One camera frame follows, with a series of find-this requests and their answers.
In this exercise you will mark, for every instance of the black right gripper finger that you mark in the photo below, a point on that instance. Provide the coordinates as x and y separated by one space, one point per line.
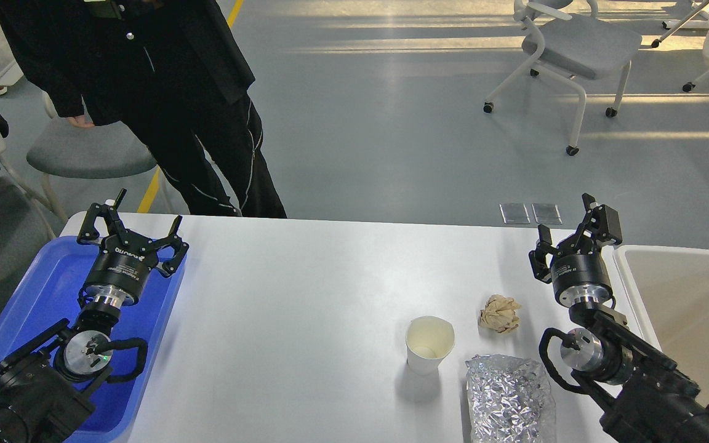
600 227
539 256

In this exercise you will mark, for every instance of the grey white wheeled chair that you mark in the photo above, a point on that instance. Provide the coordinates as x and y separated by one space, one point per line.
564 46

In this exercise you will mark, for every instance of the beige plastic bin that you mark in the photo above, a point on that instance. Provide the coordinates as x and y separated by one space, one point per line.
673 286

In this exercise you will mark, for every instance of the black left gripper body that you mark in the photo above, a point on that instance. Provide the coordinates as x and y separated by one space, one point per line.
121 269

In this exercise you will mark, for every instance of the person in black clothes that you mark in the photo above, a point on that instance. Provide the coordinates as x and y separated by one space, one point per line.
172 72

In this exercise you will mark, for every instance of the right metal floor plate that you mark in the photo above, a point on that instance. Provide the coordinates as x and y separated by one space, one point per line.
547 214

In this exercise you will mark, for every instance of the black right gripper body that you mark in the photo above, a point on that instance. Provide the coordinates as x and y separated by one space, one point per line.
578 273

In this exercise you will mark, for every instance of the metal floor plate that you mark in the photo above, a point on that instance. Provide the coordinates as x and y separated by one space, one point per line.
547 214
514 214

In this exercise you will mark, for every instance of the white paper cup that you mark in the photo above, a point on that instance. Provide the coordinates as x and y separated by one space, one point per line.
429 340

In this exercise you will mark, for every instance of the grey chair near person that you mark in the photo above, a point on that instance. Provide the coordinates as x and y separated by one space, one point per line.
101 152

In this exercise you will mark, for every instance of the blue plastic tray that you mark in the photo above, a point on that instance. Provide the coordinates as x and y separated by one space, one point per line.
48 293

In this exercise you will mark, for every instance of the crumpled brown paper ball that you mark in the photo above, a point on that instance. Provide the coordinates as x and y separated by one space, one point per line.
500 314

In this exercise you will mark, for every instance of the left metal floor plate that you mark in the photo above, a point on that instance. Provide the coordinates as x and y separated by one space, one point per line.
514 214

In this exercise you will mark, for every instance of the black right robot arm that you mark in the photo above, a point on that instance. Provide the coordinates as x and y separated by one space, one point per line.
641 392

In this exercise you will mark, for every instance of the crumpled aluminium foil packet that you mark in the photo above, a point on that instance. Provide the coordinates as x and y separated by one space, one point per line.
509 400

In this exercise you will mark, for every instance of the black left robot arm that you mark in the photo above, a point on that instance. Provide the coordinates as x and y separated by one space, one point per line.
80 335

